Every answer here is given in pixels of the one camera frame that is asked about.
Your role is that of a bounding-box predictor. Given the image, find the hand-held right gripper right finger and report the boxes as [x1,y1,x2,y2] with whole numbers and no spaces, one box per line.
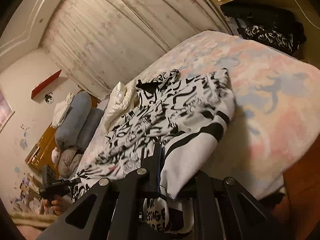
[194,171,285,240]

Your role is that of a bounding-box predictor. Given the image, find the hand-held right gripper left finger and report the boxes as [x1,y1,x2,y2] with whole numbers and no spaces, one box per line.
[35,142,165,240]

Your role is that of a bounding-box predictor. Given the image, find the black white printed jacket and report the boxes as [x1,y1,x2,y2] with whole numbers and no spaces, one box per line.
[70,68,237,235]

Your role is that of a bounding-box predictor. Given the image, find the person's left forearm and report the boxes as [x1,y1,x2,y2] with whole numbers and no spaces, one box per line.
[10,211,59,229]

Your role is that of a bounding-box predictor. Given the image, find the black clothes pile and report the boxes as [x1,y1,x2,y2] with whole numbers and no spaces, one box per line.
[221,4,307,55]

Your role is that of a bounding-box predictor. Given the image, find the person's left hand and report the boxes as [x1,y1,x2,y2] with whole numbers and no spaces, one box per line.
[43,197,68,216]

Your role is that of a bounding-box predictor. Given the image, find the grey pillow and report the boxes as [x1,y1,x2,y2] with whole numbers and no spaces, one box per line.
[58,147,83,178]

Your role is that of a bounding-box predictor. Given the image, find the pink plush toy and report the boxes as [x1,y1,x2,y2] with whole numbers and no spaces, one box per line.
[51,147,62,165]

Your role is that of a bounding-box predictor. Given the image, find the cluttered small items pile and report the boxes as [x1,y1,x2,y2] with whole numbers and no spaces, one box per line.
[10,174,42,212]

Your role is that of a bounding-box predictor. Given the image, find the wooden headboard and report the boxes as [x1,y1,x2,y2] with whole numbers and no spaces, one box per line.
[26,97,100,173]

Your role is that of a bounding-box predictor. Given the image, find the person's pink garment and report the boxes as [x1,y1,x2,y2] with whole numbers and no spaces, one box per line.
[14,226,54,240]

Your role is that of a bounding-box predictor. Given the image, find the blue bolster pillow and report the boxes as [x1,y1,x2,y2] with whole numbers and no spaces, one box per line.
[75,109,105,153]
[55,91,92,145]

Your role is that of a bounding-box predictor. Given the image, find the white folded cloth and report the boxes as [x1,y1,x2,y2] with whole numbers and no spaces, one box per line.
[52,93,75,128]

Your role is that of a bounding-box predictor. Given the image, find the cream shiny puffer jacket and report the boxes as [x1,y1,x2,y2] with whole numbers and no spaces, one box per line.
[104,82,139,130]

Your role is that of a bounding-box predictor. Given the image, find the pastel patterned blanket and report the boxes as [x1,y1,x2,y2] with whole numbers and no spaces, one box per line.
[75,30,320,200]

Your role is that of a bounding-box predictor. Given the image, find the beige curtain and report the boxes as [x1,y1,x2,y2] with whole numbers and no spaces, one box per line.
[40,0,240,100]

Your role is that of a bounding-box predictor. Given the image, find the black white patterned cloth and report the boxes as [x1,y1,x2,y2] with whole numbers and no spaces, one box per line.
[244,24,300,54]

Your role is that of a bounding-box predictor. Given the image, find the white cardboard box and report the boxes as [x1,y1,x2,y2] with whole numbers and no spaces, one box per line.
[225,17,238,34]

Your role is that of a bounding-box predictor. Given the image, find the blue flower wall stickers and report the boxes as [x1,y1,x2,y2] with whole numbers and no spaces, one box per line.
[19,124,32,151]

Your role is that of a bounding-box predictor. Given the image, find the framed wall picture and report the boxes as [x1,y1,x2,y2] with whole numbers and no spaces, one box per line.
[0,84,16,133]

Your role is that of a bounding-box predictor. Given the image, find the red wall shelf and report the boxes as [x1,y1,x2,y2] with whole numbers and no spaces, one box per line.
[31,69,62,100]

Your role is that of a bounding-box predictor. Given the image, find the white cable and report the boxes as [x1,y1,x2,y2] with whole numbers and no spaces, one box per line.
[284,0,320,29]

